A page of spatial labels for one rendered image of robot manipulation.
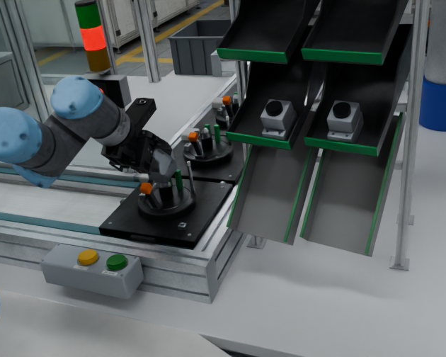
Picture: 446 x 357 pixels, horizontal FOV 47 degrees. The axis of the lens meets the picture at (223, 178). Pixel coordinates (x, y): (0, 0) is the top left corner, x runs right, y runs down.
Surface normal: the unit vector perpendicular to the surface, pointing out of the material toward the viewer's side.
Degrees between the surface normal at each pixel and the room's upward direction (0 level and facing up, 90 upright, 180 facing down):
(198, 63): 90
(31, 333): 0
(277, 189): 45
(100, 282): 90
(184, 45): 90
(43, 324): 0
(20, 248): 90
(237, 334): 0
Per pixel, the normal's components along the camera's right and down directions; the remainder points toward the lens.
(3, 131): -0.04, -0.11
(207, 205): -0.11, -0.86
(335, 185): -0.44, -0.27
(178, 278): -0.36, 0.50
